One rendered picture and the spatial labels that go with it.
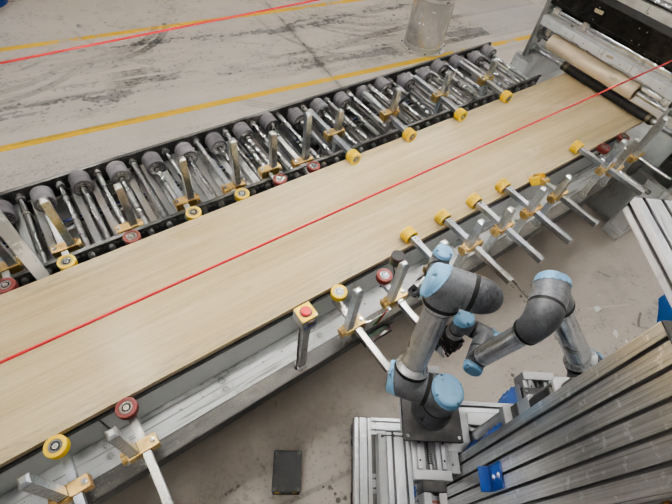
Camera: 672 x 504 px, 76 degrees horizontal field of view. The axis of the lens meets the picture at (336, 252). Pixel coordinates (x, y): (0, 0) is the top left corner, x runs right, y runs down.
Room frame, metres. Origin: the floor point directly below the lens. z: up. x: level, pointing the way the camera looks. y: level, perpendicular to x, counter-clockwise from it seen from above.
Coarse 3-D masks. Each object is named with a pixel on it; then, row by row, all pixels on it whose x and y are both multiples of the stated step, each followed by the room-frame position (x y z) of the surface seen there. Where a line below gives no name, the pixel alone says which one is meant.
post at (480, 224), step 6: (480, 222) 1.46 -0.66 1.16; (486, 222) 1.47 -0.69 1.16; (474, 228) 1.46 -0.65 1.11; (480, 228) 1.44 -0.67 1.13; (474, 234) 1.45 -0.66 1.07; (468, 240) 1.46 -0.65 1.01; (474, 240) 1.45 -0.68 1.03; (468, 246) 1.45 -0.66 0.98; (456, 258) 1.47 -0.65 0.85; (462, 258) 1.45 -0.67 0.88; (456, 264) 1.45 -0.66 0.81; (462, 264) 1.47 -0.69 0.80
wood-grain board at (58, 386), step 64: (448, 128) 2.53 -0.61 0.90; (512, 128) 2.66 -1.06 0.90; (576, 128) 2.79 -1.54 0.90; (320, 192) 1.73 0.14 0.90; (384, 192) 1.81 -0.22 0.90; (448, 192) 1.91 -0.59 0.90; (128, 256) 1.09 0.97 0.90; (192, 256) 1.15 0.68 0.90; (256, 256) 1.22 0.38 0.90; (320, 256) 1.28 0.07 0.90; (384, 256) 1.35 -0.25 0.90; (0, 320) 0.67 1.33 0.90; (64, 320) 0.72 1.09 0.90; (128, 320) 0.77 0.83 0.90; (192, 320) 0.82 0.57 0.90; (256, 320) 0.87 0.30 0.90; (0, 384) 0.42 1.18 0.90; (64, 384) 0.46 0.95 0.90; (128, 384) 0.51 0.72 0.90; (0, 448) 0.21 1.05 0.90
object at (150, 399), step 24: (576, 168) 2.62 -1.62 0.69; (528, 192) 2.23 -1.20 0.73; (480, 216) 1.89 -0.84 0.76; (432, 240) 1.61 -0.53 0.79; (384, 264) 1.37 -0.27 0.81; (264, 336) 0.88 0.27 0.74; (216, 360) 0.71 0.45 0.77; (240, 360) 0.79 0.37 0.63; (168, 384) 0.57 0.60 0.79; (192, 384) 0.62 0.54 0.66; (144, 408) 0.48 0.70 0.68; (72, 432) 0.32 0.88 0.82; (96, 432) 0.35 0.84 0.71; (24, 456) 0.21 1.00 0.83; (0, 480) 0.13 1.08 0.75
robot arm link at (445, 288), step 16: (432, 272) 0.76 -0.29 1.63; (448, 272) 0.76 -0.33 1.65; (464, 272) 0.77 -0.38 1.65; (432, 288) 0.71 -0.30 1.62; (448, 288) 0.71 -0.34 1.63; (464, 288) 0.72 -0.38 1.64; (432, 304) 0.69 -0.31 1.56; (448, 304) 0.69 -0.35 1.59; (464, 304) 0.69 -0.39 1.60; (432, 320) 0.67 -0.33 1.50; (416, 336) 0.66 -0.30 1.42; (432, 336) 0.65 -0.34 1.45; (416, 352) 0.62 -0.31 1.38; (432, 352) 0.63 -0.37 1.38; (400, 368) 0.60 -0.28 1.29; (416, 368) 0.59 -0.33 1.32; (400, 384) 0.56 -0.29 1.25; (416, 384) 0.56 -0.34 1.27; (416, 400) 0.53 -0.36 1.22
